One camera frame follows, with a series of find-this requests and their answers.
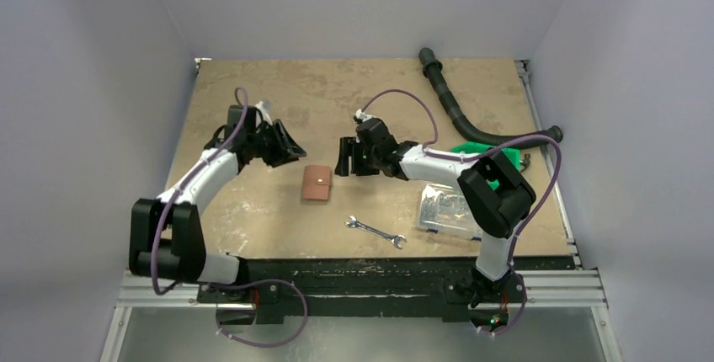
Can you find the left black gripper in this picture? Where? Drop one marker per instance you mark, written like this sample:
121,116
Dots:
286,150

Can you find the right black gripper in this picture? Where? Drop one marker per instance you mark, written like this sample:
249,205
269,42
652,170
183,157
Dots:
355,156

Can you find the brown leather card holder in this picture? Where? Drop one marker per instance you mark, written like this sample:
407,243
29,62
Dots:
316,183

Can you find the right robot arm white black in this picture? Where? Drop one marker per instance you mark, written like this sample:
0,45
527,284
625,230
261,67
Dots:
497,195

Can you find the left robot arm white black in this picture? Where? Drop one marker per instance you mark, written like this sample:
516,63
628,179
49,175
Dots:
167,240

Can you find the silver open-end wrench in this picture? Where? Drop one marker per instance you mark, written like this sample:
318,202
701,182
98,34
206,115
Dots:
395,239

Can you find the clear plastic screw box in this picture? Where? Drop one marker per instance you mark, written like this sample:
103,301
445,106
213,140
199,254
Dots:
443,209

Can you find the green plastic bin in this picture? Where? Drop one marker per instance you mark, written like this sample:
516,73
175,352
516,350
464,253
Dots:
473,149

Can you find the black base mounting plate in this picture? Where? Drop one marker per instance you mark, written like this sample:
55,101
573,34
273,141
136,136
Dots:
360,287

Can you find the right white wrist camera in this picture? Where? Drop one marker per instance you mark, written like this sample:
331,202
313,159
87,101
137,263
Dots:
360,116

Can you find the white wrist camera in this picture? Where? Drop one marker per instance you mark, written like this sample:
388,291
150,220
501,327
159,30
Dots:
360,116
263,107

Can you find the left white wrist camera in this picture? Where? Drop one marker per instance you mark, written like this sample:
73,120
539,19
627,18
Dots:
263,107

